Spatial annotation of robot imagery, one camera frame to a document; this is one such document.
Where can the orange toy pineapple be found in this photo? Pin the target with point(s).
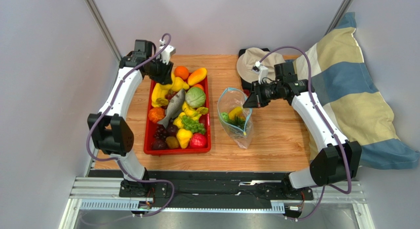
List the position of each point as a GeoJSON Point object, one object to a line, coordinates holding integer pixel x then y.
{"type": "Point", "coordinates": [239, 123]}

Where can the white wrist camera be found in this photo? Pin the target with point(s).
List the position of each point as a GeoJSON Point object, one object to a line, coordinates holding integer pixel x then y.
{"type": "Point", "coordinates": [261, 71]}
{"type": "Point", "coordinates": [166, 52]}

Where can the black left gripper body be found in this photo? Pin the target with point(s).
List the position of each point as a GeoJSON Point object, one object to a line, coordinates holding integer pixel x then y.
{"type": "Point", "coordinates": [160, 71]}

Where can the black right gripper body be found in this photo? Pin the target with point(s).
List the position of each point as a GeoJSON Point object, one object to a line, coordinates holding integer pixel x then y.
{"type": "Point", "coordinates": [258, 95]}

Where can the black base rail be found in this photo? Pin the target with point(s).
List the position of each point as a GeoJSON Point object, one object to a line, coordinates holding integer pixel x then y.
{"type": "Point", "coordinates": [218, 190]}

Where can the green toy cucumber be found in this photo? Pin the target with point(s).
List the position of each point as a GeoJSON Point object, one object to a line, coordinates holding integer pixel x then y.
{"type": "Point", "coordinates": [225, 117]}

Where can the dark purple toy grapes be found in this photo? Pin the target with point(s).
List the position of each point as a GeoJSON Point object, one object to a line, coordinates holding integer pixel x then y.
{"type": "Point", "coordinates": [164, 132]}

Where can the striped pillow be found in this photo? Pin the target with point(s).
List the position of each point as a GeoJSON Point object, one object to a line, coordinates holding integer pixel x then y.
{"type": "Point", "coordinates": [347, 93]}

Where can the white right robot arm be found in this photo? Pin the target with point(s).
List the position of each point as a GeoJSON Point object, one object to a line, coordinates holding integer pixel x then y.
{"type": "Point", "coordinates": [337, 158]}

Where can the brown toy kiwi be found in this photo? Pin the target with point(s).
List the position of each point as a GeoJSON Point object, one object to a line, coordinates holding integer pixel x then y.
{"type": "Point", "coordinates": [172, 142]}

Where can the red toy strawberry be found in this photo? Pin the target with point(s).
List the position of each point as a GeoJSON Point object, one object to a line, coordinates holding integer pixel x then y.
{"type": "Point", "coordinates": [198, 141]}

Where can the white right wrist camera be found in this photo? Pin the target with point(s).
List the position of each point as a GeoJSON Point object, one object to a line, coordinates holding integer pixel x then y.
{"type": "Point", "coordinates": [261, 71]}

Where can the yellow toy bell pepper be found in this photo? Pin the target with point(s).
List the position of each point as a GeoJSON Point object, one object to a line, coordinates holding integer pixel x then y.
{"type": "Point", "coordinates": [184, 136]}

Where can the orange toy orange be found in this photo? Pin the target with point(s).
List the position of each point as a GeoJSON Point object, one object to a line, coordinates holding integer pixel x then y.
{"type": "Point", "coordinates": [181, 72]}

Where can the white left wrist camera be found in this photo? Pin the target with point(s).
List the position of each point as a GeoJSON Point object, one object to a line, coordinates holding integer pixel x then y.
{"type": "Point", "coordinates": [166, 52]}

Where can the orange toy pumpkin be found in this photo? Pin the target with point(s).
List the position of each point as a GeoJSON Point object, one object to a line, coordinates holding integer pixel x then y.
{"type": "Point", "coordinates": [156, 114]}

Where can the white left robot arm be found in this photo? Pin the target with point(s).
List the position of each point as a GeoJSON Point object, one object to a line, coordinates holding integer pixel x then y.
{"type": "Point", "coordinates": [110, 138]}

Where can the beige bucket hat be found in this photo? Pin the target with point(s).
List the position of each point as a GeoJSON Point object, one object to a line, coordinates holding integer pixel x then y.
{"type": "Point", "coordinates": [270, 61]}

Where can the grey toy fish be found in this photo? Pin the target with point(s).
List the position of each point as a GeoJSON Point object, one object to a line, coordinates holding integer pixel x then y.
{"type": "Point", "coordinates": [174, 108]}

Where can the clear zip top bag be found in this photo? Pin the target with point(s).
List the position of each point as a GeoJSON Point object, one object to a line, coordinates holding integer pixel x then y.
{"type": "Point", "coordinates": [229, 99]}

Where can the orange toy mango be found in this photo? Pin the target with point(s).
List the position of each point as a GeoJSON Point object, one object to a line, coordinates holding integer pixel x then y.
{"type": "Point", "coordinates": [197, 76]}

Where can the yellow toy pear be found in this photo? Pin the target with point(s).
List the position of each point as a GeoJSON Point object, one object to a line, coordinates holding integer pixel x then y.
{"type": "Point", "coordinates": [178, 83]}

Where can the yellow toy bananas bunch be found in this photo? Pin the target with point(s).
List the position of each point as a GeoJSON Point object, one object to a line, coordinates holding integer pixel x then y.
{"type": "Point", "coordinates": [190, 112]}

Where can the dark red toy plum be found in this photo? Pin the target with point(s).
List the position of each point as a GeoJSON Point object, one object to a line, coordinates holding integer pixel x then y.
{"type": "Point", "coordinates": [159, 144]}

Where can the red plastic tray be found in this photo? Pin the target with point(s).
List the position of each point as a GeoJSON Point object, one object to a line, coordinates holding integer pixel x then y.
{"type": "Point", "coordinates": [151, 127]}

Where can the green toy cabbage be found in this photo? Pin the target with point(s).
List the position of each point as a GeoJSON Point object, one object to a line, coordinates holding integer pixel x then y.
{"type": "Point", "coordinates": [195, 97]}

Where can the green toy grapes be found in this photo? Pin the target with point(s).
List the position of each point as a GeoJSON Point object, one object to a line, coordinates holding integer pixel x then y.
{"type": "Point", "coordinates": [193, 125]}

